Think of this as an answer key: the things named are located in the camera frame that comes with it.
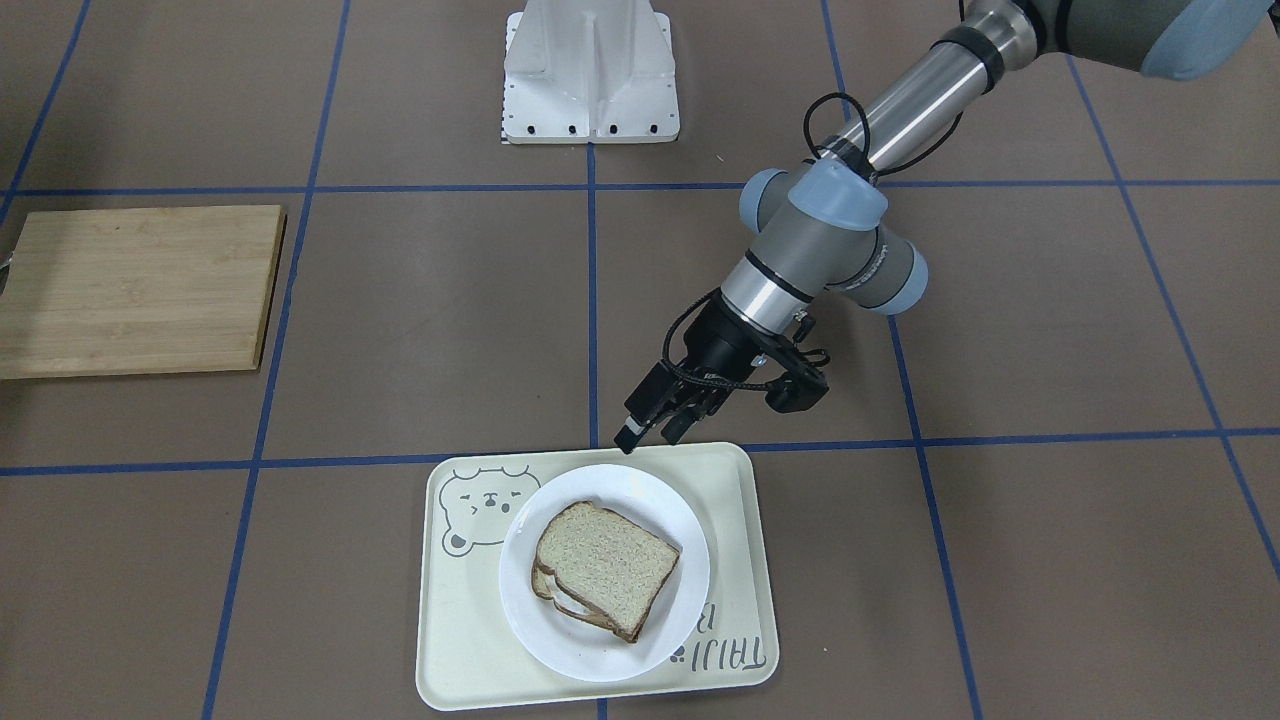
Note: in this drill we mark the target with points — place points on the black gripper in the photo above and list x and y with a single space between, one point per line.
718 345

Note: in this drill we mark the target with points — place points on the bread slice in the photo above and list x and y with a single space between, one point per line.
544 584
605 559

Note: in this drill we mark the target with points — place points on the white round plate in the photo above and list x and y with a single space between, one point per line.
581 651

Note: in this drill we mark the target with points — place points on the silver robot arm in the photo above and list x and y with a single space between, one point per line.
820 227

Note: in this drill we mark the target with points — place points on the cream bear serving tray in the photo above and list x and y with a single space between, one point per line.
468 657

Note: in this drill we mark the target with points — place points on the wooden cutting board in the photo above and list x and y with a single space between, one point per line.
140 291

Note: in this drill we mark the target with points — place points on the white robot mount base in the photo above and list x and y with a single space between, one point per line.
589 72

